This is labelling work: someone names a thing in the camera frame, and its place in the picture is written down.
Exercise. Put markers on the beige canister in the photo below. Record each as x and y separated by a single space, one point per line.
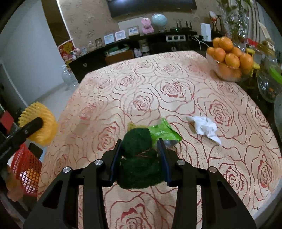
144 47

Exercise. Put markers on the glass jar with gold lid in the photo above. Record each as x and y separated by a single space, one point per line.
265 47

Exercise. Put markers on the green yellow scouring sponge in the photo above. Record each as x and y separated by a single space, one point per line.
137 141

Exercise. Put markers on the cut glass vase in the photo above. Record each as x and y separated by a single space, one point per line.
239 33

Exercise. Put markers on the black television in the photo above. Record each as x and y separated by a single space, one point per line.
152 7

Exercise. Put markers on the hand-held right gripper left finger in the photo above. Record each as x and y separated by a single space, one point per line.
115 163

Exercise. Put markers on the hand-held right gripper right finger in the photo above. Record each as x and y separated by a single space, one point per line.
164 163

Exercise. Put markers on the blue picture frame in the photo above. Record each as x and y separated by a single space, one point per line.
108 39

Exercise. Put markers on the cardboard box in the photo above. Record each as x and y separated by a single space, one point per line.
119 57

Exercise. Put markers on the black television cabinet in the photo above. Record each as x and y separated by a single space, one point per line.
94 63

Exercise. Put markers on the green foil wrapper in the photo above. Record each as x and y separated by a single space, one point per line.
163 132

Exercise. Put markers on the wooden house model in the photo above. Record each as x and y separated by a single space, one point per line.
266 36

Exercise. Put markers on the clear plastic bottle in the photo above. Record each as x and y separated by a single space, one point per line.
68 77

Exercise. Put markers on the green lid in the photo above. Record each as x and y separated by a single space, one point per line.
276 73

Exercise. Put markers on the small yellow toy chair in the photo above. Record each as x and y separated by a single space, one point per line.
250 51

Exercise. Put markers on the white box device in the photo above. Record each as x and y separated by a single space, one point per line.
205 32

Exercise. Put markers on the round glass fishbowl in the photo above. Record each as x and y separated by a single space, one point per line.
267 90

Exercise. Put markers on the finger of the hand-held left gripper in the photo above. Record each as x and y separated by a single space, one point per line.
33 125

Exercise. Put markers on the black router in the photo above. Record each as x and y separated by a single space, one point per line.
180 29

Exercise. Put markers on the glass fruit bowl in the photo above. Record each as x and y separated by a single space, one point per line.
224 74

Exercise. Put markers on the white socket panel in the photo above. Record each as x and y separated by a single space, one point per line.
175 38

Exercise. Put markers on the red mesh basket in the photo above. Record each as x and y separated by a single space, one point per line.
24 158

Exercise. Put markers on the white picture frame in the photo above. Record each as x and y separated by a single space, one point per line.
120 35

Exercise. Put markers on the red white figurine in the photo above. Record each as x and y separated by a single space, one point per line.
213 17

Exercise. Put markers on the large yellow toy chair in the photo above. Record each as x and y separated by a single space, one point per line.
255 66

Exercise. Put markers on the pink plush toy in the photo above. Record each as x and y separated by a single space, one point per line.
147 25

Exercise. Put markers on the white crumpled tissue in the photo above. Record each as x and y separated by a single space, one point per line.
204 127

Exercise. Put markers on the glass bowl of oranges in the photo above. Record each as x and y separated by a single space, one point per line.
227 44

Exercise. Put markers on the beige board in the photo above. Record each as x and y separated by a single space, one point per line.
125 24

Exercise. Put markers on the wooden picture frame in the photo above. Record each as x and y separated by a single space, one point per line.
133 30

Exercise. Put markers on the light blue globe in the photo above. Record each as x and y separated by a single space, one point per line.
159 20

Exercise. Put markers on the small dark picture frame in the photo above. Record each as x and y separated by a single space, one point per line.
98 43

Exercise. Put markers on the red festive box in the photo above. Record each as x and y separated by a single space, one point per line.
66 49

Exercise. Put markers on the person's left hand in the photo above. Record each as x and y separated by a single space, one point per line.
14 189

